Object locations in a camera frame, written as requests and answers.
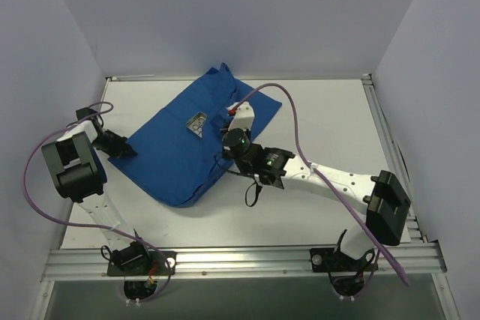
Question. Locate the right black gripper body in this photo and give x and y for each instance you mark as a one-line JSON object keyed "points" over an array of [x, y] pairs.
{"points": [[227, 125]]}

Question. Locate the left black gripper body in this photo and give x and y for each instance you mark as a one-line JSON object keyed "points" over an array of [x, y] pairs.
{"points": [[113, 143]]}

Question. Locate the blue surgical wrap cloth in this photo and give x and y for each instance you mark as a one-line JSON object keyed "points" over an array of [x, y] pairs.
{"points": [[173, 165]]}

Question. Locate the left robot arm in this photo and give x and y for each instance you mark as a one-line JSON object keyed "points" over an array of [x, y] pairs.
{"points": [[78, 175]]}

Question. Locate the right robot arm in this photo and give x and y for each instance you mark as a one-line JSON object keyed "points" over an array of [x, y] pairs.
{"points": [[379, 202]]}

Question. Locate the steel instrument tray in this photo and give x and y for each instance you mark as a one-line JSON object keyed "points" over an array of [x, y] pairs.
{"points": [[195, 124]]}

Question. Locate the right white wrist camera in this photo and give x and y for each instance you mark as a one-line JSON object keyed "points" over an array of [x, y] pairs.
{"points": [[241, 115]]}

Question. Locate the aluminium back rail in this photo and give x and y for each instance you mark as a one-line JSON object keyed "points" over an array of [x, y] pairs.
{"points": [[243, 77]]}

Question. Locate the aluminium rail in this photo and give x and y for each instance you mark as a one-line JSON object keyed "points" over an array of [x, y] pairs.
{"points": [[393, 155], [232, 263], [243, 77]]}

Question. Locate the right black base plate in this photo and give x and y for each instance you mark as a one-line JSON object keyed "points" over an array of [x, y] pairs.
{"points": [[329, 260]]}

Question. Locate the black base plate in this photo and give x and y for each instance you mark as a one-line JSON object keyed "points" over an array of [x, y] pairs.
{"points": [[329, 260], [165, 265]]}

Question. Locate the aluminium right rail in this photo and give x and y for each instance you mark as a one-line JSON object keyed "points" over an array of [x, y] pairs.
{"points": [[393, 155]]}

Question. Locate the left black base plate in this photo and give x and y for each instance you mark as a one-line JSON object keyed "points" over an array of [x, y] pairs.
{"points": [[165, 265]]}

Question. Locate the aluminium front rail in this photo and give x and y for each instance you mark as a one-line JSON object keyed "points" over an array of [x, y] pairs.
{"points": [[232, 263]]}

